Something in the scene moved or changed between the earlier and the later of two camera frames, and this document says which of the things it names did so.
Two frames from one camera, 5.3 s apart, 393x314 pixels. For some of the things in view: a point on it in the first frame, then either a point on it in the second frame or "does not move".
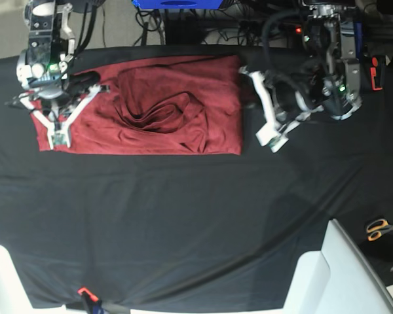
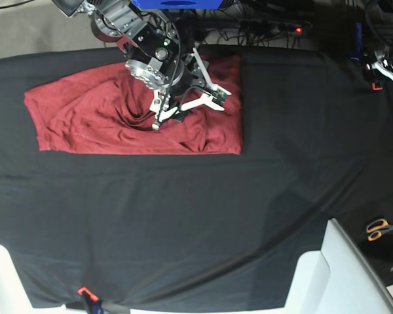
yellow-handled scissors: [375, 229] does not move
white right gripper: [283, 99] -> [382, 67]
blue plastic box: [177, 4] does not move
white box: [341, 279] does not move
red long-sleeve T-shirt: [189, 104] does not move
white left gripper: [59, 114] -> [162, 106]
